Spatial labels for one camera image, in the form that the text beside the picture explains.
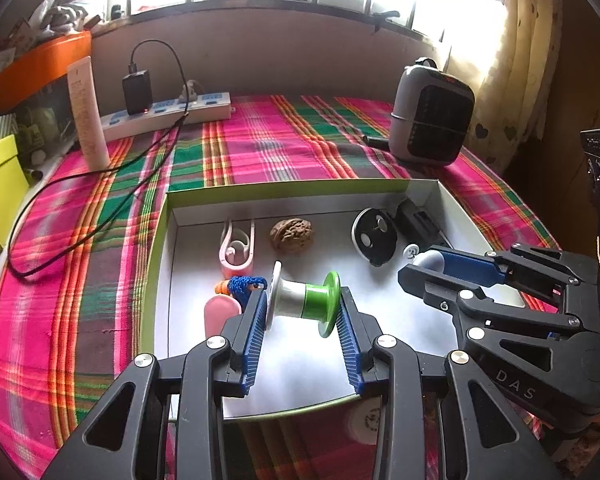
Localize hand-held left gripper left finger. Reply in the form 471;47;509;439
40;287;271;480

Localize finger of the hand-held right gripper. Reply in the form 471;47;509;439
397;262;588;411
432;242;583;311

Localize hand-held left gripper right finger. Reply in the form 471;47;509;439
337;287;563;480

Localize white egg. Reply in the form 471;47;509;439
414;251;447;273

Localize pink oblong case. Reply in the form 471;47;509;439
204;295;242;337

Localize white cardboard box green sides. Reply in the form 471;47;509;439
139;176;528;423

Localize blue orange braided rope toy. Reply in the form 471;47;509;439
215;275;268;306

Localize green white spool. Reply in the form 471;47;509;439
266;261;342;338

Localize small black rectangular box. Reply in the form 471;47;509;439
395;198;451;248

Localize brown walnut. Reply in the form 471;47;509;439
270;217;314;252

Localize white round disc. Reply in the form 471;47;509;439
347;400;383;443

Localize pink white clip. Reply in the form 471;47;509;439
219;217;257;280

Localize black white round gadget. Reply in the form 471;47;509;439
351;207;397;266

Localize pink green plaid tablecloth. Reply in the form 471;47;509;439
0;92;561;480

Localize grey black space heater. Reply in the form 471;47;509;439
389;57;476;167

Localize cream heart print curtain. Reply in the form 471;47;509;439
460;0;571;171

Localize white power strip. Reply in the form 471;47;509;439
100;91;233;143

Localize black charger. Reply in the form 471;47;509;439
122;72;154;116

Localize cream tube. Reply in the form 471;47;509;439
67;56;112;170

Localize storage bin with orange lid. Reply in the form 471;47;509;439
0;30;93;161

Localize white plastic bag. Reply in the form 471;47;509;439
30;0;101;36

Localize black charging cable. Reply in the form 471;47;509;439
7;40;191;278

